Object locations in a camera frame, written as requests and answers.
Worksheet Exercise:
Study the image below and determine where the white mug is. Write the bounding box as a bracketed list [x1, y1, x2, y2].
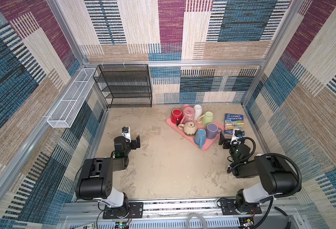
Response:
[193, 105, 203, 120]

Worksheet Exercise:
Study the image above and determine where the pink ghost pattern mug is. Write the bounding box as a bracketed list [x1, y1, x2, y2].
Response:
[180, 105, 195, 124]

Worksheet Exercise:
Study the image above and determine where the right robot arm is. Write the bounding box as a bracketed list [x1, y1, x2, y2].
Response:
[217, 131, 302, 215]

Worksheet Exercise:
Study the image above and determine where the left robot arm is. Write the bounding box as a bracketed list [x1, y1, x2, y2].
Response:
[75, 136, 144, 219]

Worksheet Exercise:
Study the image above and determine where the purple mug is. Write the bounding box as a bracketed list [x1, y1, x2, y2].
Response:
[206, 123, 222, 139]

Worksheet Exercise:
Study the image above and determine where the blue mug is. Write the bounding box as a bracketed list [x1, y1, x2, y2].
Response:
[194, 129, 206, 149]

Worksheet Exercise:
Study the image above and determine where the light green mug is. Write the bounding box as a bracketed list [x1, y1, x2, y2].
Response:
[197, 111, 214, 128]

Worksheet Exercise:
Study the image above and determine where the red mug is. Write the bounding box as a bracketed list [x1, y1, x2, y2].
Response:
[170, 109, 183, 126]

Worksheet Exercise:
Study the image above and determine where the blue treehouse book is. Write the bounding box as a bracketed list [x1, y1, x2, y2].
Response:
[224, 114, 245, 135]

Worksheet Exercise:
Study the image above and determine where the pink plastic tray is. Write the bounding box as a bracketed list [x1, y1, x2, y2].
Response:
[166, 117, 224, 151]

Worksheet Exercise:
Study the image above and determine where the cream ceramic teapot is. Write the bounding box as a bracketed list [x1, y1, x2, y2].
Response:
[178, 121, 198, 136]

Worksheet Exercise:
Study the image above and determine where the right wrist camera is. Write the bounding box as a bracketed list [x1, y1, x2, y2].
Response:
[231, 129, 243, 146]

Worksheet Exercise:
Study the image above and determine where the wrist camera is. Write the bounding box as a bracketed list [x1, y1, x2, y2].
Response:
[122, 127, 131, 141]
[231, 129, 243, 146]

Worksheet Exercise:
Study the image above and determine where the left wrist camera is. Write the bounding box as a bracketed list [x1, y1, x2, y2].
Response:
[122, 127, 131, 141]

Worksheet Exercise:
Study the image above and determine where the black wire mesh shelf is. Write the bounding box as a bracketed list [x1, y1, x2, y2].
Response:
[94, 64, 153, 108]

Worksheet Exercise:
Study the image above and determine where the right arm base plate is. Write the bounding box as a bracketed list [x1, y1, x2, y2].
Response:
[217, 198, 262, 216]

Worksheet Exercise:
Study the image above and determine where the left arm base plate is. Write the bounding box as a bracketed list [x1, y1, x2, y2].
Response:
[102, 202, 144, 220]

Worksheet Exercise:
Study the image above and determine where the white wire mesh basket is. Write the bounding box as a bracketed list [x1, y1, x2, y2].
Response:
[47, 68, 96, 128]

